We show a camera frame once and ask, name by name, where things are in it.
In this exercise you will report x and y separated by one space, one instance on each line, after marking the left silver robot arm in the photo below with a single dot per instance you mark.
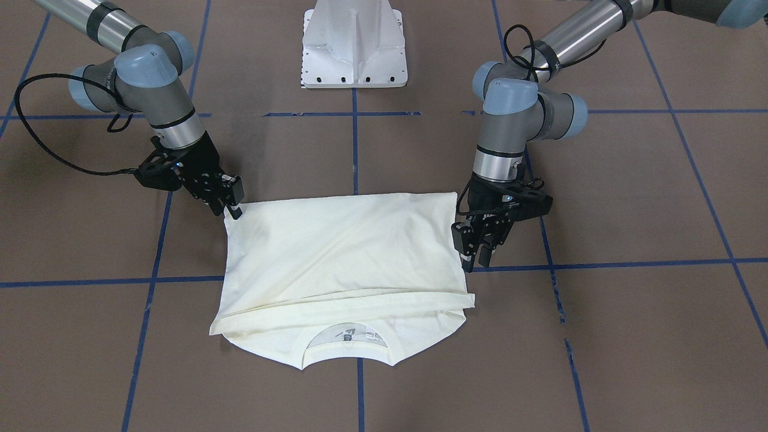
518 109

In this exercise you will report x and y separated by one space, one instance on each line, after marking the white camera mast base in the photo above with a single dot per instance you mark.
353 44

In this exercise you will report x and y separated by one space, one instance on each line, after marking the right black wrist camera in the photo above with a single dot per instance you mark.
158 171

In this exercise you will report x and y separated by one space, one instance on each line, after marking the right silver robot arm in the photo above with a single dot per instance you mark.
144 78

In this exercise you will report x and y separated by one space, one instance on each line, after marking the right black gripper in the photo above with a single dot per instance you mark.
203 161

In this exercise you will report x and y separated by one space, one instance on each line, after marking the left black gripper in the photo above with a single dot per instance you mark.
480 191

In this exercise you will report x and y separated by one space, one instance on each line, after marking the cream long-sleeve cat shirt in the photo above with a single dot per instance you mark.
355 276

